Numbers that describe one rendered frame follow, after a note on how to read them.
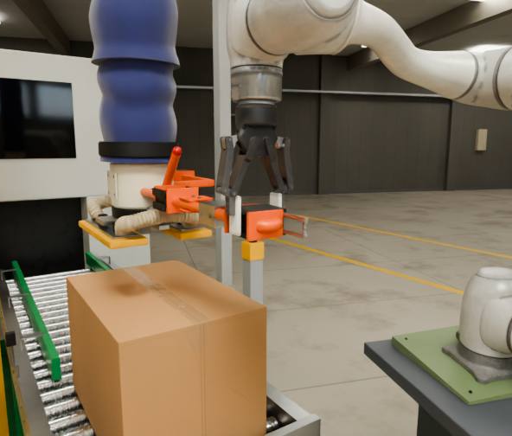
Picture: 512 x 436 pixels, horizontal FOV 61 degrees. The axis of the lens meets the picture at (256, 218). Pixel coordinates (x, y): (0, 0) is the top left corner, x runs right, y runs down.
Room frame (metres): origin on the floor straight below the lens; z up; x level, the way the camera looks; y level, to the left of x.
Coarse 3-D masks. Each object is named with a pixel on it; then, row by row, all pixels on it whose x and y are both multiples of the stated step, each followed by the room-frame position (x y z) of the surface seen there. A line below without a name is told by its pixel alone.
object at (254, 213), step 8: (224, 208) 0.79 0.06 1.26; (248, 208) 0.76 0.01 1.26; (256, 208) 0.77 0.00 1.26; (264, 208) 0.77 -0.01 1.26; (272, 208) 0.77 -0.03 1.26; (224, 216) 0.79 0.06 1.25; (248, 216) 0.72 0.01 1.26; (256, 216) 0.73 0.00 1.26; (264, 216) 0.74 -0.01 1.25; (272, 216) 0.75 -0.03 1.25; (280, 216) 0.76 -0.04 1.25; (224, 224) 0.79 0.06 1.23; (248, 224) 0.72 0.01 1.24; (224, 232) 0.79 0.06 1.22; (240, 232) 0.77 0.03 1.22; (248, 232) 0.72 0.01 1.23; (256, 232) 0.73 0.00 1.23; (272, 232) 0.75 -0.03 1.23; (280, 232) 0.76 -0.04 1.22; (248, 240) 0.72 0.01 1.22
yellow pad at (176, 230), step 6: (174, 228) 1.23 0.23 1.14; (180, 228) 1.21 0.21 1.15; (186, 228) 1.21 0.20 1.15; (192, 228) 1.21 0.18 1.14; (198, 228) 1.22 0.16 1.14; (204, 228) 1.23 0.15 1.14; (174, 234) 1.20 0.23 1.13; (180, 234) 1.17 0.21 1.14; (186, 234) 1.17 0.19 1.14; (192, 234) 1.18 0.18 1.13; (198, 234) 1.20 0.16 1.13; (204, 234) 1.21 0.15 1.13; (210, 234) 1.22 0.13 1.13
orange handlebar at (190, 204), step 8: (184, 176) 1.61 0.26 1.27; (192, 176) 1.56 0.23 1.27; (192, 184) 1.41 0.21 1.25; (200, 184) 1.42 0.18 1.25; (208, 184) 1.44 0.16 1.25; (144, 192) 1.17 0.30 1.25; (176, 200) 1.00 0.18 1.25; (184, 200) 0.96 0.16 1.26; (192, 200) 0.95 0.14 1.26; (200, 200) 0.96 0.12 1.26; (208, 200) 0.97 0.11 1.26; (184, 208) 0.98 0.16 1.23; (192, 208) 0.93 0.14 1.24; (216, 216) 0.84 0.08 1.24; (256, 224) 0.73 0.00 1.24; (264, 224) 0.73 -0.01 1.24; (272, 224) 0.73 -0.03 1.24; (280, 224) 0.74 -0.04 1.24; (264, 232) 0.73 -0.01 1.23
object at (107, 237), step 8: (80, 224) 1.31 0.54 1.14; (88, 224) 1.28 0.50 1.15; (96, 224) 1.25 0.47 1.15; (112, 224) 1.16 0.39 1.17; (88, 232) 1.23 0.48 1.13; (96, 232) 1.17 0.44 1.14; (104, 232) 1.15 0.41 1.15; (112, 232) 1.15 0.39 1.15; (136, 232) 1.18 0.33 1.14; (104, 240) 1.10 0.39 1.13; (112, 240) 1.07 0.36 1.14; (120, 240) 1.08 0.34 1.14; (128, 240) 1.08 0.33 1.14; (136, 240) 1.10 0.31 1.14; (144, 240) 1.11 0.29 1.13; (112, 248) 1.06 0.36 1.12
